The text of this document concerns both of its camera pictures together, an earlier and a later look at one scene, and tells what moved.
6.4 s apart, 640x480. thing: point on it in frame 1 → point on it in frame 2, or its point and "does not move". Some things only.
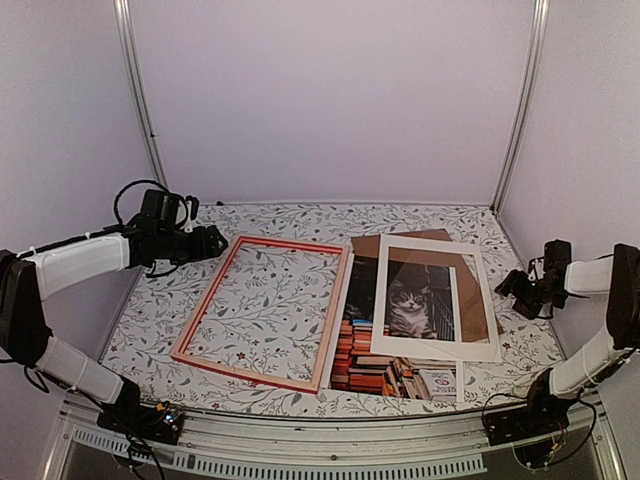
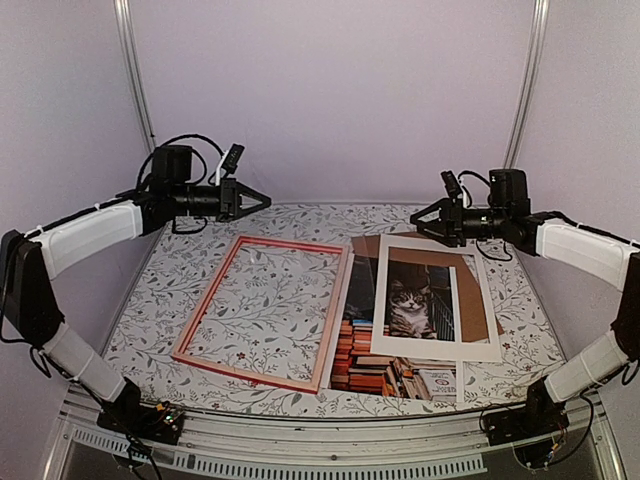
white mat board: (427, 347) does not move
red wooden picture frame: (272, 243) does not move
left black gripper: (202, 251) → (230, 200)
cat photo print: (421, 304) does not move
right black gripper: (512, 284) → (450, 224)
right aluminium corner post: (539, 23) does not move
